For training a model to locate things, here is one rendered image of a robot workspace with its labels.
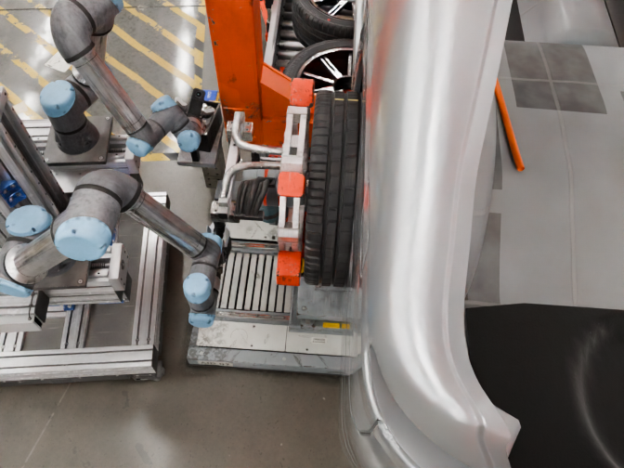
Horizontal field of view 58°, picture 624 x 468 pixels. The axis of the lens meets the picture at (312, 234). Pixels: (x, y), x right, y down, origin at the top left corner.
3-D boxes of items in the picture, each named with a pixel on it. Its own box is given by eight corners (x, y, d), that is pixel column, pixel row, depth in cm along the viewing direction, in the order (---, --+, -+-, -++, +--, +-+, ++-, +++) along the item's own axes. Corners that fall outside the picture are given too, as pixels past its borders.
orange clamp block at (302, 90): (312, 108, 184) (314, 79, 182) (289, 106, 184) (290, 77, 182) (313, 107, 191) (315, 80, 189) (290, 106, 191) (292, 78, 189)
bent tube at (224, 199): (281, 211, 173) (280, 190, 164) (218, 206, 174) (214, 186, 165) (286, 165, 183) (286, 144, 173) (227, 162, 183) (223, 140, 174)
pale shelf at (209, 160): (215, 168, 251) (214, 163, 249) (177, 165, 252) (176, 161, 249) (229, 97, 274) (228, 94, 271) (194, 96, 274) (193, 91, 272)
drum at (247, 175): (303, 215, 196) (304, 192, 184) (242, 212, 197) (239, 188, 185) (305, 183, 204) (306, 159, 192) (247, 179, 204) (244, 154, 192)
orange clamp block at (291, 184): (305, 198, 167) (304, 198, 158) (279, 196, 167) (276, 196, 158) (306, 174, 167) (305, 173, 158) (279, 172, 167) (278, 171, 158)
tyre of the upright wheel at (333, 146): (391, 240, 150) (393, 49, 178) (303, 234, 150) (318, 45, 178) (366, 314, 210) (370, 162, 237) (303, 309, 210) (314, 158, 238)
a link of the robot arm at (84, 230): (38, 261, 172) (132, 201, 138) (19, 305, 164) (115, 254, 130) (-2, 243, 165) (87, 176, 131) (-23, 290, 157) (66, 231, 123)
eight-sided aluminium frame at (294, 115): (298, 293, 203) (298, 209, 157) (279, 292, 203) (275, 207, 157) (308, 173, 231) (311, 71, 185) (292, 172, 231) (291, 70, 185)
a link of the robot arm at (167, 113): (149, 112, 177) (173, 139, 183) (172, 90, 183) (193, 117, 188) (138, 116, 183) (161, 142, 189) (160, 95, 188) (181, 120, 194)
